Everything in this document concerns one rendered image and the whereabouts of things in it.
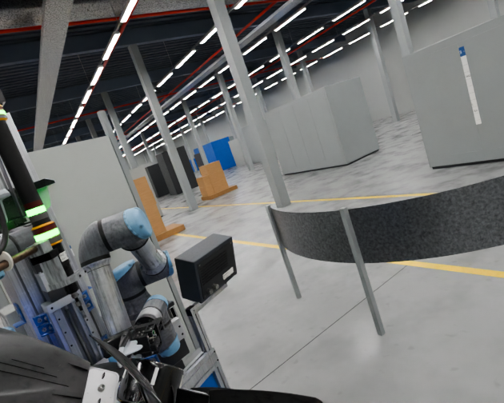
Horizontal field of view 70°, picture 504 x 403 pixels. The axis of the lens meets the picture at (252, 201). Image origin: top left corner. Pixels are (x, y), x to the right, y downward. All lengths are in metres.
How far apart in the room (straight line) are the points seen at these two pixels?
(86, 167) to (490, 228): 2.73
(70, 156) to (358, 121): 9.13
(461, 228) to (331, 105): 8.28
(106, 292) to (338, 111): 9.70
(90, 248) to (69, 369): 0.56
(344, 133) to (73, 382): 10.12
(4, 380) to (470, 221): 2.26
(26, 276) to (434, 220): 2.13
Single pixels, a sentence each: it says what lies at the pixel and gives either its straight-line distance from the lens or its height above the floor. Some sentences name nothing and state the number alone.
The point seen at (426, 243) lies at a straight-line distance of 2.47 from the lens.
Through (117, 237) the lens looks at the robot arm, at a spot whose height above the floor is 1.44.
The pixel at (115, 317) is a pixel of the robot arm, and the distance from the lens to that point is 1.30.
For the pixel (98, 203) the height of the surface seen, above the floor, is 1.52.
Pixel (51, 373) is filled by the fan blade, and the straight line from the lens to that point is 0.80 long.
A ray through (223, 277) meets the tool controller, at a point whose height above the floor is 1.08.
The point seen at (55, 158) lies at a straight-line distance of 2.91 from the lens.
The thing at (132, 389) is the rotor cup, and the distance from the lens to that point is 0.81.
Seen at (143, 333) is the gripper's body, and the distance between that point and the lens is 1.11.
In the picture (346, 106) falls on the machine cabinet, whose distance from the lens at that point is 10.86.
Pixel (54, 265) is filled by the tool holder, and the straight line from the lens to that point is 0.80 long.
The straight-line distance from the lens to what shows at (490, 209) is 2.47.
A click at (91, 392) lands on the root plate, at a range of 0.82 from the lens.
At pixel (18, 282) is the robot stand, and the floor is 1.37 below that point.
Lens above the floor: 1.60
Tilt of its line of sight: 9 degrees down
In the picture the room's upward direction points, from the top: 19 degrees counter-clockwise
